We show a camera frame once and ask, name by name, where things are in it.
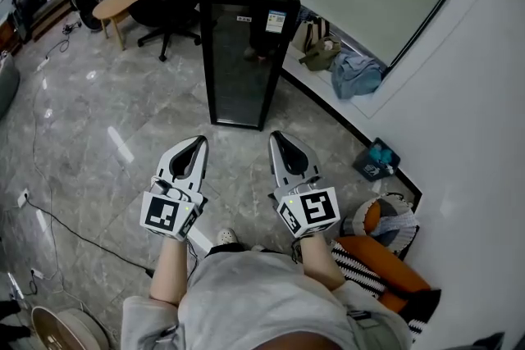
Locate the striped tote bag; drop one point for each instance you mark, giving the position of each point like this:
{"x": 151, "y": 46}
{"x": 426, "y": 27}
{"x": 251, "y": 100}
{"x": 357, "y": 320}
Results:
{"x": 311, "y": 33}

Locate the person's white shoe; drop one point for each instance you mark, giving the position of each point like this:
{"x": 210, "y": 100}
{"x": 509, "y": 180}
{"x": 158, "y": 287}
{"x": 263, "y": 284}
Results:
{"x": 226, "y": 236}

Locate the black glass fridge door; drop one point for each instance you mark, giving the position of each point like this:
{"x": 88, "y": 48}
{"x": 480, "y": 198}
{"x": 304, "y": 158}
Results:
{"x": 242, "y": 78}

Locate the black window frame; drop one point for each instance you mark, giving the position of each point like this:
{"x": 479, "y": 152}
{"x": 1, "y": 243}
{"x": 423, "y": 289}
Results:
{"x": 435, "y": 8}

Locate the grey beanbag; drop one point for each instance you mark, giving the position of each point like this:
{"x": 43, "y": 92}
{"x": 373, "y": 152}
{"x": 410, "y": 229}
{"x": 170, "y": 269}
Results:
{"x": 7, "y": 86}

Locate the dark box with teal items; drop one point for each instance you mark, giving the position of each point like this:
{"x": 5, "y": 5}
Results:
{"x": 375, "y": 162}

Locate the white power adapter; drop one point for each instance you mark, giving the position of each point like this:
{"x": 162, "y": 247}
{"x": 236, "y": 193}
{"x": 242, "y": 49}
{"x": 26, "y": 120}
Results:
{"x": 37, "y": 273}

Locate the person's right forearm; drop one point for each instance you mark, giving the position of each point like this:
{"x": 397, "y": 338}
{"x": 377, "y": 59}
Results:
{"x": 320, "y": 262}

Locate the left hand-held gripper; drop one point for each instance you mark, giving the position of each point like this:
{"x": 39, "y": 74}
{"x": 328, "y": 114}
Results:
{"x": 162, "y": 213}

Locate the olive green bag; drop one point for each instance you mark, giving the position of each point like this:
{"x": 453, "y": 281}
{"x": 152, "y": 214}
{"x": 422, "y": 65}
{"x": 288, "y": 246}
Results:
{"x": 322, "y": 53}

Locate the blue cloth bundle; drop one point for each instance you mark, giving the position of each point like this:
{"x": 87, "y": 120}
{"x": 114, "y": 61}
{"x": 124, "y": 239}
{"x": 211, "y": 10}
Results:
{"x": 354, "y": 74}

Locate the orange cushion with striped cloth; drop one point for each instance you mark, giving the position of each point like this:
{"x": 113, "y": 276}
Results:
{"x": 381, "y": 262}

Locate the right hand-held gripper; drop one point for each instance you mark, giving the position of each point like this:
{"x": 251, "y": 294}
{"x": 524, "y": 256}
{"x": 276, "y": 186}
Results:
{"x": 316, "y": 209}

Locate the white power strip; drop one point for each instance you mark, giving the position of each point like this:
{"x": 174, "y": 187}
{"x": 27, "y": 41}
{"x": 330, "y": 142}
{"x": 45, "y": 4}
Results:
{"x": 22, "y": 197}

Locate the person's left forearm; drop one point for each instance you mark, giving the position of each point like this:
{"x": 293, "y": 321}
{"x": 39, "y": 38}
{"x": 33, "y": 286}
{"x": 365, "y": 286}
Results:
{"x": 170, "y": 270}

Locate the woven basket with clothes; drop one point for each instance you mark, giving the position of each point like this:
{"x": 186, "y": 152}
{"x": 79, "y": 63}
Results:
{"x": 389, "y": 217}

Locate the person's grey shirt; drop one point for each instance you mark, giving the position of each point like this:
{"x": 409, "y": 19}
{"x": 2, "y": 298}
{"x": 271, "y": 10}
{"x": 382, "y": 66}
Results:
{"x": 254, "y": 299}

